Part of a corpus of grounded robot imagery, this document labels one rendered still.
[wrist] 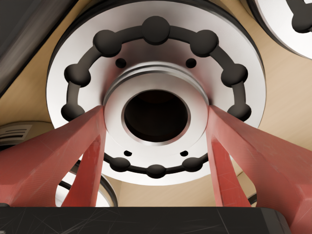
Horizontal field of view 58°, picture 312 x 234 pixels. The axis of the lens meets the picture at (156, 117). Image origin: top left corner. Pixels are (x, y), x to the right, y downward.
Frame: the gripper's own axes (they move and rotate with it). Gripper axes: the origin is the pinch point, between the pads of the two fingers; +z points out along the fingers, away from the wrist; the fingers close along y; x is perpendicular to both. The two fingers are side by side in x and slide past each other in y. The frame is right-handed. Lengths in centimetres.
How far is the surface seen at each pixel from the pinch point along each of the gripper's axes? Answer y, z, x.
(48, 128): 6.6, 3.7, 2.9
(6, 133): 8.8, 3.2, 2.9
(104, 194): 3.1, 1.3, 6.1
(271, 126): -7.2, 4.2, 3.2
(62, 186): 5.4, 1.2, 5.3
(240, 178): -6.0, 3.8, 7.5
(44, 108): 6.7, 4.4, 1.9
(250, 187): -6.3, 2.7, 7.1
